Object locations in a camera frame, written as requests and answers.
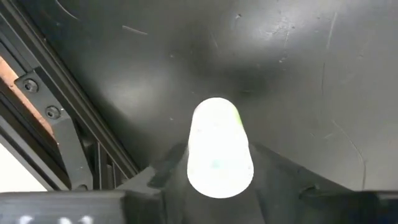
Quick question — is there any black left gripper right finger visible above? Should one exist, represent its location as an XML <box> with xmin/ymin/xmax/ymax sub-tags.
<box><xmin>229</xmin><ymin>143</ymin><xmax>363</xmax><ymax>224</ymax></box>

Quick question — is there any small white bottle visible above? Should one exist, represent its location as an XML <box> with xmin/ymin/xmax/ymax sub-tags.
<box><xmin>186</xmin><ymin>96</ymin><xmax>255</xmax><ymax>199</ymax></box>

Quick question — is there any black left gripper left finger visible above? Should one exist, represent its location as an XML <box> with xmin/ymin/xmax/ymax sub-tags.
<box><xmin>124</xmin><ymin>144</ymin><xmax>215</xmax><ymax>224</ymax></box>

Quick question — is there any black aluminium rig frame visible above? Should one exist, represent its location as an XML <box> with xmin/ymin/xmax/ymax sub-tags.
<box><xmin>0</xmin><ymin>0</ymin><xmax>141</xmax><ymax>192</ymax></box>

